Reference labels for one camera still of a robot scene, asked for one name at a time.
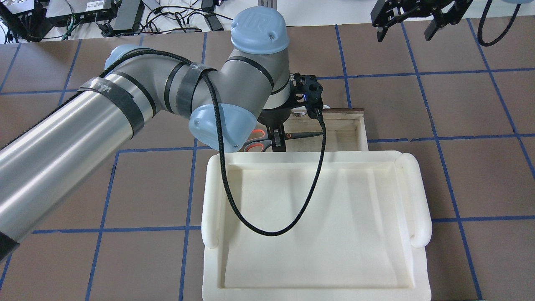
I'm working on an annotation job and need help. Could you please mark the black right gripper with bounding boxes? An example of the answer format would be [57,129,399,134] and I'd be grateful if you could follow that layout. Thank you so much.
[371,0,472,42]

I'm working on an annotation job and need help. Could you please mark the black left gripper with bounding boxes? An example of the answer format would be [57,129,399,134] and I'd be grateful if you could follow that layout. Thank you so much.
[258,73,324,152]

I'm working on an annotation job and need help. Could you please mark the wooden drawer with white handle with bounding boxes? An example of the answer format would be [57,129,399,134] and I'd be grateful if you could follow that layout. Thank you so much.
[247,108,369,152]

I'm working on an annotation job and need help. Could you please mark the grey orange scissors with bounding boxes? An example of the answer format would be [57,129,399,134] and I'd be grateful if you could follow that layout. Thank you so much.
[243,128,323,152]

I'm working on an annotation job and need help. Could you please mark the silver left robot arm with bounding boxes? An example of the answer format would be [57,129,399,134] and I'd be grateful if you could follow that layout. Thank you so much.
[1,6,323,260]

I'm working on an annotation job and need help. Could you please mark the white plastic tray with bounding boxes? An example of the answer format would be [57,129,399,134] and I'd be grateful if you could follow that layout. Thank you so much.
[201,150,432,301]

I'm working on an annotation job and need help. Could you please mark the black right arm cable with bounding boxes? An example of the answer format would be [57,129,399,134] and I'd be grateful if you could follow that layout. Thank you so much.
[477,0,522,47]

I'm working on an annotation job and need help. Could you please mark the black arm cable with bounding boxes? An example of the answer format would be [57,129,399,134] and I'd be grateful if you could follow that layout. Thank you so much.
[98,49,326,237]
[477,0,522,47]

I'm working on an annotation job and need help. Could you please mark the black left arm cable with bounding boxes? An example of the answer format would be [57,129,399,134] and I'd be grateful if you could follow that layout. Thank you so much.
[98,49,326,237]

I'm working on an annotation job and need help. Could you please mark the electronics boxes and cables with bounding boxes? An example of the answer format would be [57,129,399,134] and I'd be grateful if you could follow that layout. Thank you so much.
[0,0,226,42]

